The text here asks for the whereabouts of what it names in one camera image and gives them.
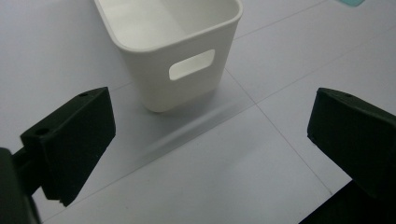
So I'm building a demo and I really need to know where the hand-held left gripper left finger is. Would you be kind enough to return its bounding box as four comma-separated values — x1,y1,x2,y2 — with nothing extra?
20,86,117,207

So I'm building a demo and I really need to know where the iridescent phone case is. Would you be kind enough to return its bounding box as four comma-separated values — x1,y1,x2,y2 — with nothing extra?
335,0,366,7

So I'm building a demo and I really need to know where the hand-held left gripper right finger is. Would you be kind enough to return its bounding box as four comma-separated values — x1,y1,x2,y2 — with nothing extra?
306,87,396,200

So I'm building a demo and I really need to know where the white table cover sheet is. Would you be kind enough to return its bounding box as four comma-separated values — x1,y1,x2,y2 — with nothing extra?
0,0,396,224

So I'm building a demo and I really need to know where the white plastic bin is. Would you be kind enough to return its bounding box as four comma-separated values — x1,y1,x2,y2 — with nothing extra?
92,0,245,113

